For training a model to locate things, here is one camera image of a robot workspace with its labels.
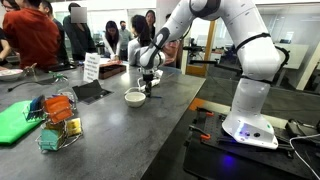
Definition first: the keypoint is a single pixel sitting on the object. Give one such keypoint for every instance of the orange handled clamp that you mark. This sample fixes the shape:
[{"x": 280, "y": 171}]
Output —
[
  {"x": 203, "y": 135},
  {"x": 207, "y": 112}
]

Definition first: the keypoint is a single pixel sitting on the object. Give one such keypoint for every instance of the dark wooden box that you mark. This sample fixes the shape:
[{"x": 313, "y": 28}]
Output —
[{"x": 108, "y": 71}]

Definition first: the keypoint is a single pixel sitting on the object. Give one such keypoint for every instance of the wire rack with tea bags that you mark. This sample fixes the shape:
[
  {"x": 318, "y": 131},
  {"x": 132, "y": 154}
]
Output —
[{"x": 59, "y": 127}]

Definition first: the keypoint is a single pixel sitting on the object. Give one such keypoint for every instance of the person in grey shirt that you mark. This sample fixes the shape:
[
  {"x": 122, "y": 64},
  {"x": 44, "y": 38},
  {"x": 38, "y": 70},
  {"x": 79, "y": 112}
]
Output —
[{"x": 141, "y": 32}]

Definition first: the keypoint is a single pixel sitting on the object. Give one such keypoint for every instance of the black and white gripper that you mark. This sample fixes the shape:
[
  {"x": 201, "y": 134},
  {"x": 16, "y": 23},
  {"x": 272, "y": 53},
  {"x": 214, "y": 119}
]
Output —
[{"x": 148, "y": 75}]

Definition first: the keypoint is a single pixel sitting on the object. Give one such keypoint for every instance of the white paper sign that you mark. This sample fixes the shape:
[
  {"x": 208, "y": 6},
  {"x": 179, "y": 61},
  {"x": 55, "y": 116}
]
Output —
[{"x": 91, "y": 67}]

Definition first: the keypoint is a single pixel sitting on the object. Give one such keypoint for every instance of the orange handled clamp rear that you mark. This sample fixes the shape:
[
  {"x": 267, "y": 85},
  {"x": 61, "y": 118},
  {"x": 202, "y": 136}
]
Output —
[{"x": 207, "y": 112}]

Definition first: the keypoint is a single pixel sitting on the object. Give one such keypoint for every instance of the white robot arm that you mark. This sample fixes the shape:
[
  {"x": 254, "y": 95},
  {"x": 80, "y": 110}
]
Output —
[{"x": 255, "y": 50}]

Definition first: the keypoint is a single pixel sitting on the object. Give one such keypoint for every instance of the person in pink shirt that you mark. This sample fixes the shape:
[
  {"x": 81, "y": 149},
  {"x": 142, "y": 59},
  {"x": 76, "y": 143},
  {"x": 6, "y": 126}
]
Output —
[{"x": 170, "y": 50}]

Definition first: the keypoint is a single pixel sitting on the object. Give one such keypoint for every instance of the blue pen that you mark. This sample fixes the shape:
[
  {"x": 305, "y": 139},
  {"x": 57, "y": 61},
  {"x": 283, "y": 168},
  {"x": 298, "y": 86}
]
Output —
[{"x": 157, "y": 97}]

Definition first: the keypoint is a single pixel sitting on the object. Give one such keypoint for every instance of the person in black jacket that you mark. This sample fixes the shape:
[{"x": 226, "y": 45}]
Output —
[{"x": 78, "y": 32}]

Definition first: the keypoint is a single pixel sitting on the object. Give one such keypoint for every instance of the person in green sweater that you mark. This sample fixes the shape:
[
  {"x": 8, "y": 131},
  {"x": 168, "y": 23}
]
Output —
[{"x": 126, "y": 37}]

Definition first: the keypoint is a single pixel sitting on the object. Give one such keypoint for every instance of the wooden door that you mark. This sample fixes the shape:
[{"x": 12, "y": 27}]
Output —
[{"x": 200, "y": 47}]

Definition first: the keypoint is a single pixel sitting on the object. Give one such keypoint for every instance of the green cloth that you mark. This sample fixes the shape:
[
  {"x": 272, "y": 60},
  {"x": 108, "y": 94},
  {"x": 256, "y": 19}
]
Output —
[{"x": 13, "y": 123}]

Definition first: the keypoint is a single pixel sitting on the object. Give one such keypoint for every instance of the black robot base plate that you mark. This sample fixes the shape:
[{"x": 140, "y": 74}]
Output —
[{"x": 222, "y": 158}]

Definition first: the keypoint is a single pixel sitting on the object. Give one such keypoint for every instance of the white ceramic bowl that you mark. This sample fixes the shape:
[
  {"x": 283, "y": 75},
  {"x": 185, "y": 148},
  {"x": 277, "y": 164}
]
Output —
[{"x": 135, "y": 99}]

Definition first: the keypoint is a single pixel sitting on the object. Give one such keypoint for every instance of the white plate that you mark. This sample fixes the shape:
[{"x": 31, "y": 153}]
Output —
[{"x": 10, "y": 74}]

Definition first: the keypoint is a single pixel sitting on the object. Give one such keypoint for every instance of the orange handled clamp front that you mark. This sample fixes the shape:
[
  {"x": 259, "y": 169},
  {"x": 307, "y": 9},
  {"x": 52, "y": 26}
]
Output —
[{"x": 203, "y": 135}]

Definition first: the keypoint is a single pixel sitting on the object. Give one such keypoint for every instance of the person in white top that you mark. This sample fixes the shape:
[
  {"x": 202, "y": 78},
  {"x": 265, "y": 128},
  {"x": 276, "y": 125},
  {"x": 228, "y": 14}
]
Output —
[{"x": 112, "y": 41}]

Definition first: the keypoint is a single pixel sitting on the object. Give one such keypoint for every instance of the person in red sweater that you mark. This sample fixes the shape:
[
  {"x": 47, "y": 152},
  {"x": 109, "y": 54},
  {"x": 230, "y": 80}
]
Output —
[{"x": 33, "y": 35}]

